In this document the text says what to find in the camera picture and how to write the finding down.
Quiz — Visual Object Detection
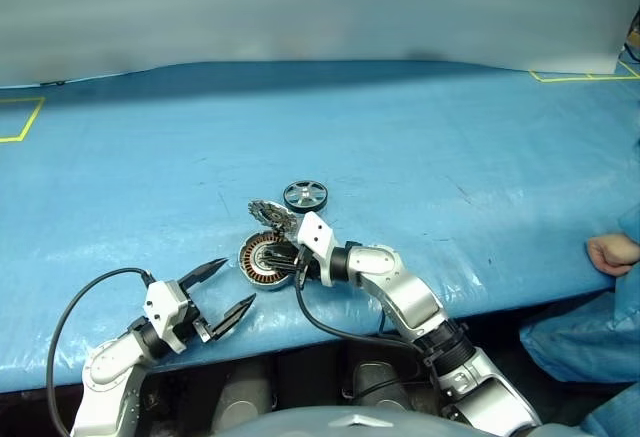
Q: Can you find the grey robot torso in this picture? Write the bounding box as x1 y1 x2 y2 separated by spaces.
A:
212 403 484 437

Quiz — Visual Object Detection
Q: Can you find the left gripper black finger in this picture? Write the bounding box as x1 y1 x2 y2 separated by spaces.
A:
178 258 230 291
208 293 258 341

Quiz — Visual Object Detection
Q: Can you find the black silver spoked rotor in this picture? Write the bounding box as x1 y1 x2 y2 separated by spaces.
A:
282 180 332 215

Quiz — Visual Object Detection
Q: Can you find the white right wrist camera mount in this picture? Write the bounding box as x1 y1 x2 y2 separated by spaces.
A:
296 210 342 289

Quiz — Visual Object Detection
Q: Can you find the blue plastic table cover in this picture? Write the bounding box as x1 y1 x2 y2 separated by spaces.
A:
0 60 640 394

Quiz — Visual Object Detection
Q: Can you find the round copper-wound motor housing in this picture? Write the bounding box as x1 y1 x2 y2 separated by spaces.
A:
236 230 301 291

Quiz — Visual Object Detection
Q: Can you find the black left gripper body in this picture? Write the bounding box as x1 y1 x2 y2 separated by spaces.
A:
175 281 217 344

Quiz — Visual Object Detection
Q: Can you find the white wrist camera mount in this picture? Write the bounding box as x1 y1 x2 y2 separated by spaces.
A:
296 210 342 289
143 280 195 356

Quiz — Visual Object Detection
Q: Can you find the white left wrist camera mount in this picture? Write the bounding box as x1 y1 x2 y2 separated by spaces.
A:
143 280 195 356

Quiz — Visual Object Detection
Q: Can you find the dark grey rounded shape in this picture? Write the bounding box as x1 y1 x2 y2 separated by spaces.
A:
348 360 420 412
211 358 274 433

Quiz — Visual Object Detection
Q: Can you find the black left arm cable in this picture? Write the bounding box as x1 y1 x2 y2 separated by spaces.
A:
46 267 155 437

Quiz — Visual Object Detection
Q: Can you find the person's bare hand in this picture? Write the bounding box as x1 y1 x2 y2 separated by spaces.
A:
586 233 640 277

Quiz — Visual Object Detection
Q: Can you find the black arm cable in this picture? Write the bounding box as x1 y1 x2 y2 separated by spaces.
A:
293 249 431 358
46 267 155 437

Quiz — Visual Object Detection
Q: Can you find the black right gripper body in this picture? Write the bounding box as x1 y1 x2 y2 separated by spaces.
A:
289 249 321 288

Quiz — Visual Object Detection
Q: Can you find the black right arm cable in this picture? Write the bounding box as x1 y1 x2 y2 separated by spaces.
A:
293 249 431 358

